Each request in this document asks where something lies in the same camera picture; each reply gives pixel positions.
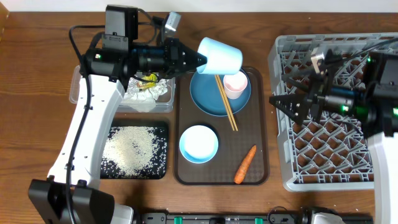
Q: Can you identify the wooden chopstick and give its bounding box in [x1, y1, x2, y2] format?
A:
[214, 74, 236, 132]
[216, 74, 239, 131]

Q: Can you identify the dark blue plate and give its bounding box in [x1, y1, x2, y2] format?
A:
[190, 70, 251, 117]

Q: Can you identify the brown serving tray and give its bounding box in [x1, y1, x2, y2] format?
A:
[174, 67, 269, 185]

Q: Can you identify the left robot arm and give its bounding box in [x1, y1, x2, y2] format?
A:
[28, 5, 207, 223]

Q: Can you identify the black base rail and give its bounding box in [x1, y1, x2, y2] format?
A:
[136, 212, 374, 224]

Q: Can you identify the orange carrot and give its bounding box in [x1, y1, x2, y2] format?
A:
[234, 145, 257, 184]

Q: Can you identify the grey dishwasher rack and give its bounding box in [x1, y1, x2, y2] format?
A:
[268, 32, 397, 192]

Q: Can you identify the pile of rice grains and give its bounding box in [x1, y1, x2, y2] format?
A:
[101, 126, 167, 178]

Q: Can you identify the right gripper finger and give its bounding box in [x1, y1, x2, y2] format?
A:
[284, 73, 309, 92]
[269, 94, 309, 124]

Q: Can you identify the light blue bowl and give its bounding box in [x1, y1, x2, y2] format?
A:
[178, 125, 219, 164]

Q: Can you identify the black waste tray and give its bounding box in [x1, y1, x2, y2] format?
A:
[99, 119, 170, 180]

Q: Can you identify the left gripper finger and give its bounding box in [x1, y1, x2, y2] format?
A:
[174, 64, 198, 77]
[185, 47, 207, 67]

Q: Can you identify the clear plastic waste bin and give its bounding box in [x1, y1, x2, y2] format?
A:
[68, 64, 176, 113]

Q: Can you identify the pink cup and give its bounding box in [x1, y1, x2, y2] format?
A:
[223, 72, 248, 100]

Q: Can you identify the yellow snack wrapper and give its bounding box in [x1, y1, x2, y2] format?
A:
[137, 73, 158, 90]

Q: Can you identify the light blue cup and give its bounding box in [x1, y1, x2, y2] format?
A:
[197, 37, 243, 75]

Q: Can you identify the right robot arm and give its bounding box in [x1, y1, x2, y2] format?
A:
[269, 50, 397, 223]

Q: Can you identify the crumpled white tissue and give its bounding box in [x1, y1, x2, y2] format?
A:
[121, 80, 168, 113]

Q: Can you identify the crumpled silver foil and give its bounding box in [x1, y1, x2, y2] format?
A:
[126, 78, 146, 95]

